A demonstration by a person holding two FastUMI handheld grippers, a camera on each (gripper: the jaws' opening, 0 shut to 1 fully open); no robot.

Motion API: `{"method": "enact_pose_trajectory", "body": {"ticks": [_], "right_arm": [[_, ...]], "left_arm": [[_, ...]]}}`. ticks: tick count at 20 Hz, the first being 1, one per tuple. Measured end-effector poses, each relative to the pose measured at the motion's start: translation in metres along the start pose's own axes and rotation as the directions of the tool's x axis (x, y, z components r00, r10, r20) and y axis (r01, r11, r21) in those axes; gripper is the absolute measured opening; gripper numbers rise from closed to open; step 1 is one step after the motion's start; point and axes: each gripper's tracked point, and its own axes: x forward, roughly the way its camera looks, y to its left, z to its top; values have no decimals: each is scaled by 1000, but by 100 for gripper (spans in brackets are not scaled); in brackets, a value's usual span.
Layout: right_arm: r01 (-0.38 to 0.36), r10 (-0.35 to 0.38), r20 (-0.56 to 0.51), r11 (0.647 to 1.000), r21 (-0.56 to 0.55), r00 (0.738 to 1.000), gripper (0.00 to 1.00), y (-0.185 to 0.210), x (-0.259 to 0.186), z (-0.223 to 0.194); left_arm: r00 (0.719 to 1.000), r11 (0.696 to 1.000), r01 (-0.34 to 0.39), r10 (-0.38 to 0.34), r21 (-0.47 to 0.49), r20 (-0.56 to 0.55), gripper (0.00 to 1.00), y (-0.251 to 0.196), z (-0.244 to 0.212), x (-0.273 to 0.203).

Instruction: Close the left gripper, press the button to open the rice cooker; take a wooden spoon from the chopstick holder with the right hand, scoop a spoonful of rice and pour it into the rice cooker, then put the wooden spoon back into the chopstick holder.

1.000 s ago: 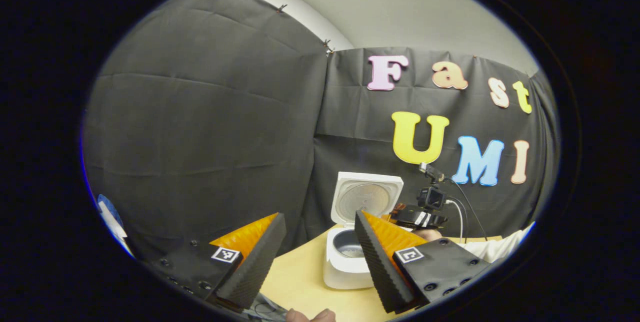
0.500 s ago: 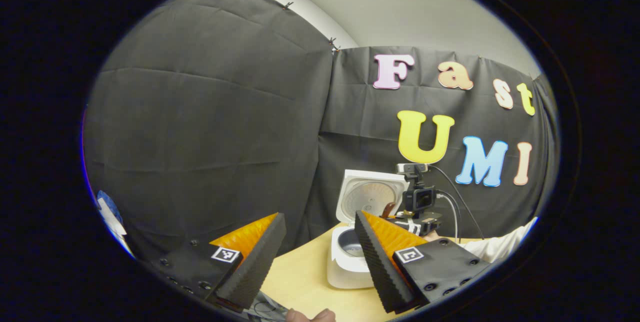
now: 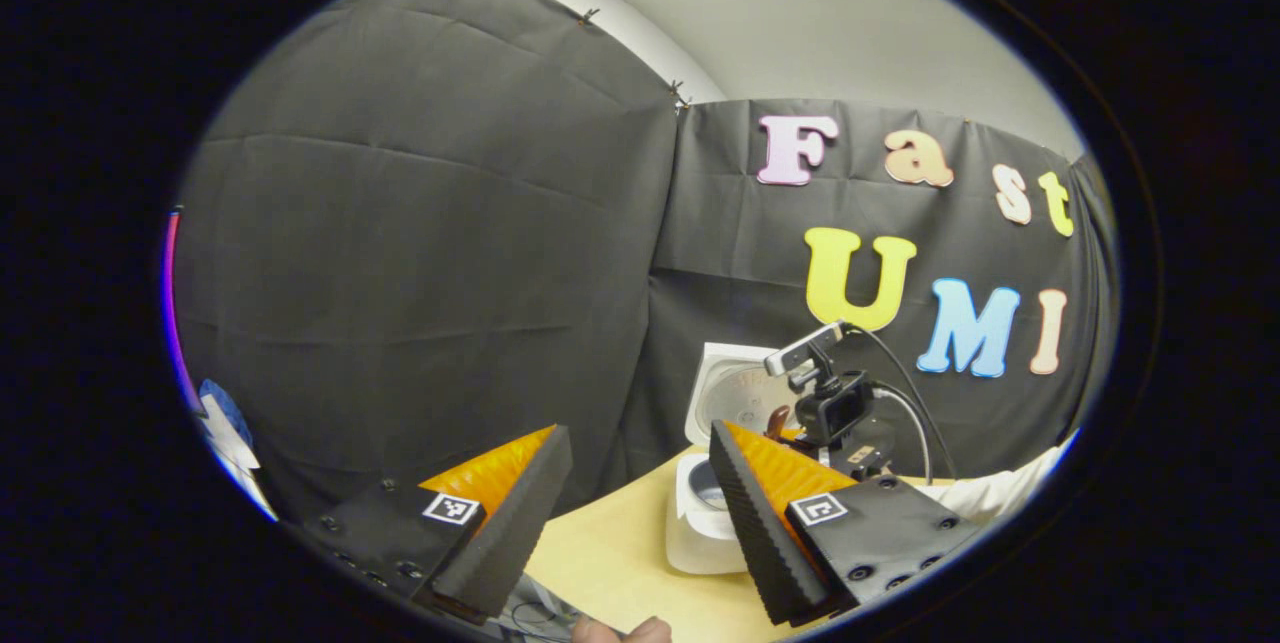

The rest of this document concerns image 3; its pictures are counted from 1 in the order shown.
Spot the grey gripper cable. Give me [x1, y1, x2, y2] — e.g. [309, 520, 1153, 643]
[873, 386, 937, 485]

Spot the black backdrop cloth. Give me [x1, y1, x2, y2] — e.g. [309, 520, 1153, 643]
[172, 0, 1121, 524]

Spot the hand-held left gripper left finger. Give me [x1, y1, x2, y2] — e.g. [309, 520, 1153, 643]
[305, 426, 576, 621]

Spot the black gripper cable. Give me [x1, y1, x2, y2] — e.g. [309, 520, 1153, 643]
[843, 322, 958, 481]

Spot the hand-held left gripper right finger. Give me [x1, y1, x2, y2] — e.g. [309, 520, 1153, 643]
[707, 420, 988, 630]

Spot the white rice cooker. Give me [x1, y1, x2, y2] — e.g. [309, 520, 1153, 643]
[664, 342, 803, 577]

